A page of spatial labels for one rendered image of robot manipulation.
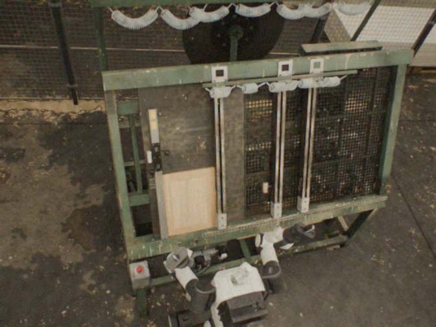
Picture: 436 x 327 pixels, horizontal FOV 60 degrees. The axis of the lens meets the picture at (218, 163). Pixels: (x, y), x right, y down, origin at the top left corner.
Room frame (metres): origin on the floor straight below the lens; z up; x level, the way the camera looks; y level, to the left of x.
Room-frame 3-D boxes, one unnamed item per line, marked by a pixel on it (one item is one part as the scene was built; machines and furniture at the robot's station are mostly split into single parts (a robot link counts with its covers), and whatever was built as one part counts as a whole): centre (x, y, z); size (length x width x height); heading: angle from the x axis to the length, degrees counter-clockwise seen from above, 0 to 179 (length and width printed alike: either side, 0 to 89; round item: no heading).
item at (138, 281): (1.00, 0.37, 0.84); 0.12 x 0.12 x 0.18; 26
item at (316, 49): (2.73, -0.78, 1.38); 0.70 x 0.15 x 0.85; 116
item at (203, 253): (1.25, 0.00, 0.69); 0.50 x 0.14 x 0.24; 116
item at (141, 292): (1.00, 0.37, 0.38); 0.06 x 0.06 x 0.75; 26
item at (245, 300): (0.81, -0.27, 1.28); 0.34 x 0.30 x 0.36; 116
